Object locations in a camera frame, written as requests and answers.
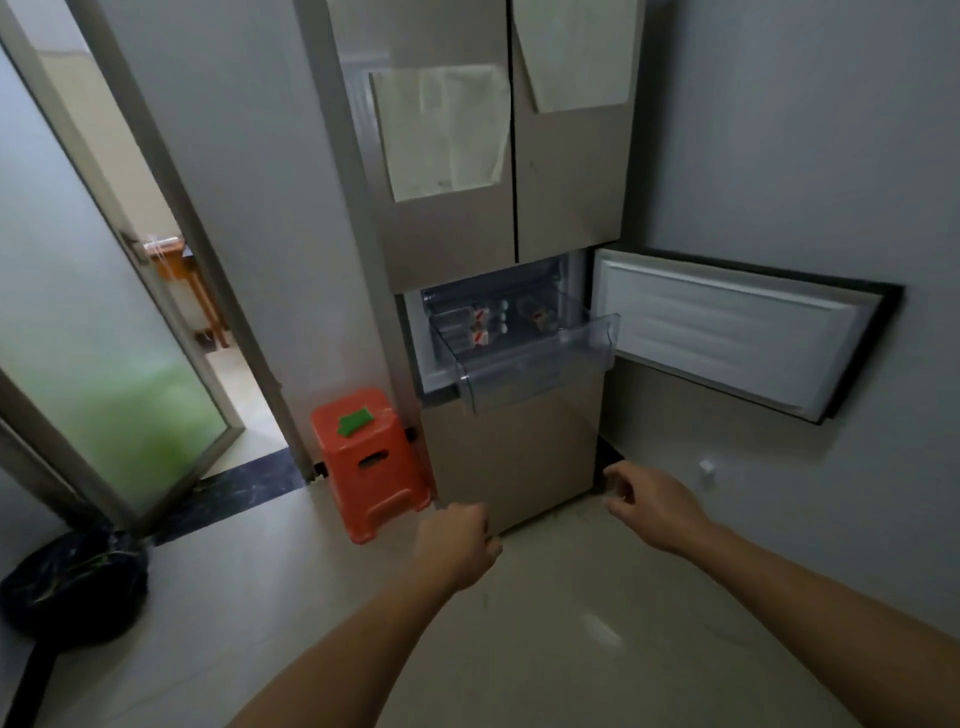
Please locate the wide paper sheet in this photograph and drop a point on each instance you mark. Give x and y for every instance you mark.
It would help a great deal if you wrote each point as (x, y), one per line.
(442, 127)

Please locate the orange plastic stool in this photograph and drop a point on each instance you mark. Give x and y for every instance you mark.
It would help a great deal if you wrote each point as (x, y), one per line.
(367, 480)

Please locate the beige refrigerator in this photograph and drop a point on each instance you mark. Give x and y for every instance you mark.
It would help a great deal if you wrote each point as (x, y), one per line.
(517, 465)

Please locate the small white wall socket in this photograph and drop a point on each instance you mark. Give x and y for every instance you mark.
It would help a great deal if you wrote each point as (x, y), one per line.
(706, 471)

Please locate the fridge compartment door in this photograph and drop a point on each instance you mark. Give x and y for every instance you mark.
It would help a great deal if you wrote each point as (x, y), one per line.
(735, 337)

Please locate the black trash bag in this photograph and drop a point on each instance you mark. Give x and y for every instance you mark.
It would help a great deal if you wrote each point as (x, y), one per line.
(75, 589)

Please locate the person's right hand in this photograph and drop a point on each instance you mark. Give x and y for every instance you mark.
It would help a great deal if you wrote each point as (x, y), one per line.
(664, 510)

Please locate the person's right forearm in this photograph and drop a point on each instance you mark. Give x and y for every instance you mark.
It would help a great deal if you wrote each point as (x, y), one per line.
(825, 630)

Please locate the orange wooden cabinet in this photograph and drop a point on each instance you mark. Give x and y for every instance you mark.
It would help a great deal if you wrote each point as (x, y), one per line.
(184, 270)

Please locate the green cloth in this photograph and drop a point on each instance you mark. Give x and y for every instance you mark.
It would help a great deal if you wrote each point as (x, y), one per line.
(354, 422)

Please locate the person's left hand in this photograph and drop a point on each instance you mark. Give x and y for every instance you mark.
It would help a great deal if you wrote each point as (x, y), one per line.
(457, 547)

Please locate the person's left forearm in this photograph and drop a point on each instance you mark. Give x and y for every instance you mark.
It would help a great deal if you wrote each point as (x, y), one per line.
(345, 660)

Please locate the paper sheet with folded corner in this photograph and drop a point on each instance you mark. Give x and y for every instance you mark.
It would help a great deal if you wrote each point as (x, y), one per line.
(577, 52)

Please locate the frosted glass door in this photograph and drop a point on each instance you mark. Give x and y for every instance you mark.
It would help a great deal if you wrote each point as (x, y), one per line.
(142, 112)
(90, 337)

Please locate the clear fridge drawer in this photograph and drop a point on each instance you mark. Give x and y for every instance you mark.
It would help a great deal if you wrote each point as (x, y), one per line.
(540, 375)

